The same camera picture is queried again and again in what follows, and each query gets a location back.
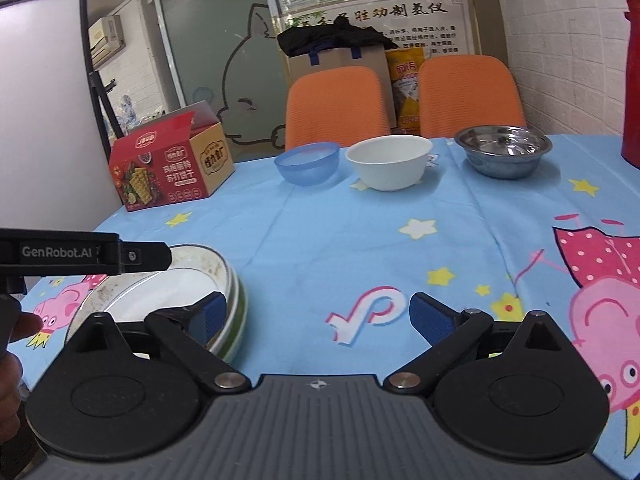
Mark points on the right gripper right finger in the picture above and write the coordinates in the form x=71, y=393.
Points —
x=453, y=338

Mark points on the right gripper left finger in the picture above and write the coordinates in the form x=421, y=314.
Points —
x=182, y=333

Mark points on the white gold-rimmed plate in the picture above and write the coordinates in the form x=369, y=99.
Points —
x=195, y=272

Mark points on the white bowl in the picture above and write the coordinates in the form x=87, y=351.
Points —
x=390, y=163

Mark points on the stainless steel bowl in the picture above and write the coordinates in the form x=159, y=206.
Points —
x=503, y=152

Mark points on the blue plastic bowl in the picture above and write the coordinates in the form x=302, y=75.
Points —
x=310, y=164

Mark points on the person's left hand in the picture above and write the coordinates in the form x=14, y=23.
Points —
x=27, y=325

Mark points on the green-rimmed plate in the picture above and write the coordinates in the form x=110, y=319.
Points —
x=227, y=342

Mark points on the blue cartoon tablecloth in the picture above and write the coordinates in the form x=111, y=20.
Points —
x=330, y=269

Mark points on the red cracker box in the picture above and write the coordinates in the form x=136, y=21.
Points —
x=179, y=157

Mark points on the black metal rack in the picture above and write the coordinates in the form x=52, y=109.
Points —
x=104, y=112

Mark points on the right orange chair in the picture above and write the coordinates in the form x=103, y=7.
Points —
x=457, y=92

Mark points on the orange chair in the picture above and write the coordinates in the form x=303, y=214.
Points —
x=457, y=92
x=344, y=105

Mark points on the left orange chair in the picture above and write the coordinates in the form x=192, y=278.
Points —
x=344, y=105

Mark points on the red thermos jug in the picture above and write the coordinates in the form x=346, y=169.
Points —
x=631, y=133

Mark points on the yellow snack bag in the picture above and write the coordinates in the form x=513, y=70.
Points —
x=403, y=66

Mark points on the brown cardboard box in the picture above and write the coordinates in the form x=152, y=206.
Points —
x=370, y=57

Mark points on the white poster board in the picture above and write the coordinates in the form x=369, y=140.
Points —
x=441, y=27

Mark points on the black cloth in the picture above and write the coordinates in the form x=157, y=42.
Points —
x=301, y=40

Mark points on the wall air conditioner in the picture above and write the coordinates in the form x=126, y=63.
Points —
x=106, y=38

